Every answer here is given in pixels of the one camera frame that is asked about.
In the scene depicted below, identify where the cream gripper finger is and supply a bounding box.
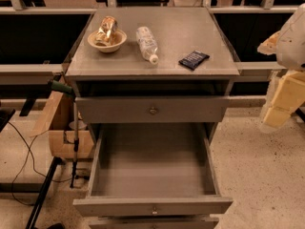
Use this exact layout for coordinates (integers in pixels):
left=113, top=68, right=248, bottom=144
left=257, top=31, right=280, bottom=55

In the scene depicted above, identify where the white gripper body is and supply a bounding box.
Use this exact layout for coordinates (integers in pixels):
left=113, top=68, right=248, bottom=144
left=259, top=71, right=305, bottom=133

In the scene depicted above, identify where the dark blue rxbar wrapper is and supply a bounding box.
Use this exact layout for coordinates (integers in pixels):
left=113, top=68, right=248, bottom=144
left=179, top=51, right=210, bottom=71

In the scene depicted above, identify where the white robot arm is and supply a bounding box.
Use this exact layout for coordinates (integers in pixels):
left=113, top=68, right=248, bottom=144
left=257, top=4, right=305, bottom=133

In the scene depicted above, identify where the grey wooden drawer cabinet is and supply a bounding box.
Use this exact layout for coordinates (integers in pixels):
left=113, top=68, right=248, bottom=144
left=67, top=7, right=238, bottom=229

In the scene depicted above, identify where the grey top drawer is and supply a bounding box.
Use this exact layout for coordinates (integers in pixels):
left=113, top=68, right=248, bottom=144
left=76, top=96, right=229, bottom=123

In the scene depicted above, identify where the open grey middle drawer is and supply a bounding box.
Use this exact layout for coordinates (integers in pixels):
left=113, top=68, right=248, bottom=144
left=73, top=123, right=233, bottom=217

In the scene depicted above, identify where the grey bottom drawer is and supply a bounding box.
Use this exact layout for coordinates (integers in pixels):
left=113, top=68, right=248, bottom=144
left=89, top=217, right=219, bottom=229

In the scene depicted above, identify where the black bar right floor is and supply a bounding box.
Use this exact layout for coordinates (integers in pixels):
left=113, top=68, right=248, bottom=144
left=295, top=108, right=305, bottom=123

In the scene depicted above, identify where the clear plastic water bottle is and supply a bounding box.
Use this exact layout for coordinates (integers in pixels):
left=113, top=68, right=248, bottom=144
left=136, top=27, right=159, bottom=65

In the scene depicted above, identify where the beige ceramic bowl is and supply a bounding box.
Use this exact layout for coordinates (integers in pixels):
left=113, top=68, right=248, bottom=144
left=88, top=30, right=127, bottom=53

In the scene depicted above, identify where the crumpled gold snack bag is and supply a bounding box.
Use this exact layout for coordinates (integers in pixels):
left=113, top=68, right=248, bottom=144
left=95, top=16, right=117, bottom=45

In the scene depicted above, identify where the black stand leg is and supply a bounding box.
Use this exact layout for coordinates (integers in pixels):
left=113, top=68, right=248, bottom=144
left=25, top=157, right=62, bottom=229

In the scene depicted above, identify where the green handled pole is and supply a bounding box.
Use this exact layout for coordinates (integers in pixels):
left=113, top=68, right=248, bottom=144
left=48, top=80, right=79, bottom=188

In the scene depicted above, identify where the black floor cable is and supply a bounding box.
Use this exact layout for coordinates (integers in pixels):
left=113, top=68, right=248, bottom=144
left=7, top=121, right=73, bottom=207

